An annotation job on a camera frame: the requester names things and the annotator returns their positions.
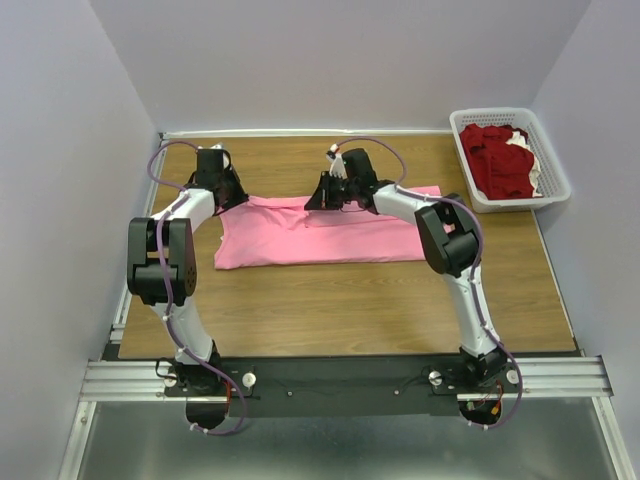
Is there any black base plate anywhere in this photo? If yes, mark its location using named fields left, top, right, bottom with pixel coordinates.
left=160, top=354, right=521, bottom=428

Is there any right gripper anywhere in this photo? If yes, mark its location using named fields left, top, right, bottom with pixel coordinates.
left=303, top=172, right=357, bottom=212

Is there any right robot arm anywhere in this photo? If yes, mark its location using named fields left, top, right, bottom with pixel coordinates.
left=305, top=144, right=522, bottom=392

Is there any pink t shirt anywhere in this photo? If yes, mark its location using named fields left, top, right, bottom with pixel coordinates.
left=214, top=196, right=424, bottom=270

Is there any red t shirt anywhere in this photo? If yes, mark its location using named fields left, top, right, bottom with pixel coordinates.
left=459, top=124, right=533, bottom=200

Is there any aluminium frame rail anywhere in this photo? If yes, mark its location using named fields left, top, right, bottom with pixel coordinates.
left=80, top=357, right=613, bottom=402

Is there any white cloth in basket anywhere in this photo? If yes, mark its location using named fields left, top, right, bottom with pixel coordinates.
left=506, top=129, right=543, bottom=198

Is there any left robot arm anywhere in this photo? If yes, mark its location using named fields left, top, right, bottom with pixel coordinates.
left=126, top=141, right=248, bottom=395

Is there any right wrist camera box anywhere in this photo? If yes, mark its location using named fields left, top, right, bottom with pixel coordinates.
left=326, top=143, right=347, bottom=178

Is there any white plastic basket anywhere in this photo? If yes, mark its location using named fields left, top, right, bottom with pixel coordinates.
left=449, top=107, right=571, bottom=213

